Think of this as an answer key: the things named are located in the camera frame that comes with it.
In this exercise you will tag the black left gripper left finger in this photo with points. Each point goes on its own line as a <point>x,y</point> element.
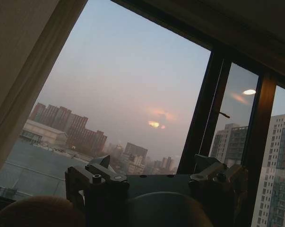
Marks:
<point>102,173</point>

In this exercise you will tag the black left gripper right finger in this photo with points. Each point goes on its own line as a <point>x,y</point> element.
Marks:
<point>215,176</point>

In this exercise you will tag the grey high-rise building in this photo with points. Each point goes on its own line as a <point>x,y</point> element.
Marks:
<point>229,144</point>

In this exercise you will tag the red-brown apartment blocks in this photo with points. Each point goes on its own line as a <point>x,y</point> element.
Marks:
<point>76,127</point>

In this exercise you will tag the tall white tower building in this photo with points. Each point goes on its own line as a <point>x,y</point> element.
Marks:
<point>274,170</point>

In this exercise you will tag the low pale hall building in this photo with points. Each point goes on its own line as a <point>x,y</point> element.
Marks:
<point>43,134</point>

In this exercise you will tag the blurred brown rounded object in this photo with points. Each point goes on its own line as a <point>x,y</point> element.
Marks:
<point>38,212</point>

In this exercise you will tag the pale curtain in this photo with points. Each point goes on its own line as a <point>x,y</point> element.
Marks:
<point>14,71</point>

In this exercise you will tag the dark window frame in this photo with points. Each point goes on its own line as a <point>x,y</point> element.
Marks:
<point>203,106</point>

